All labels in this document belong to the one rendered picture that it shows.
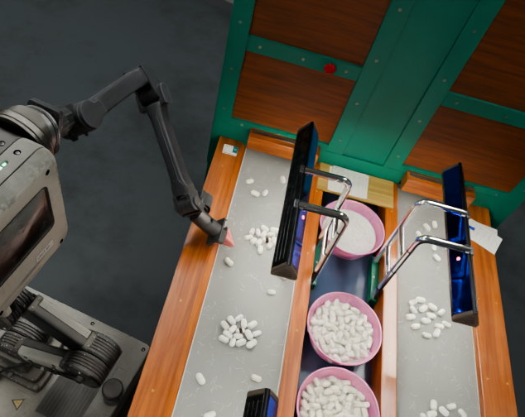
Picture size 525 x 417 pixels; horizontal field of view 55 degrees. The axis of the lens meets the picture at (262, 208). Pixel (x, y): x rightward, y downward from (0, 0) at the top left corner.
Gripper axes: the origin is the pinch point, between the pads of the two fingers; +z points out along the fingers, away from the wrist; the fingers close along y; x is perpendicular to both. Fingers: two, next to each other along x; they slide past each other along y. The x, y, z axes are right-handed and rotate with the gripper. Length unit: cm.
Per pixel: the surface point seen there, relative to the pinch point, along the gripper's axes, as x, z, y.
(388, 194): -39, 44, 45
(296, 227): -36.6, -9.4, -10.7
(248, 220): 0.0, 4.9, 15.1
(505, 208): -75, 83, 54
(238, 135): 4, -8, 53
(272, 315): -10.4, 17.2, -21.6
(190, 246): 9.7, -10.0, -4.8
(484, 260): -65, 76, 25
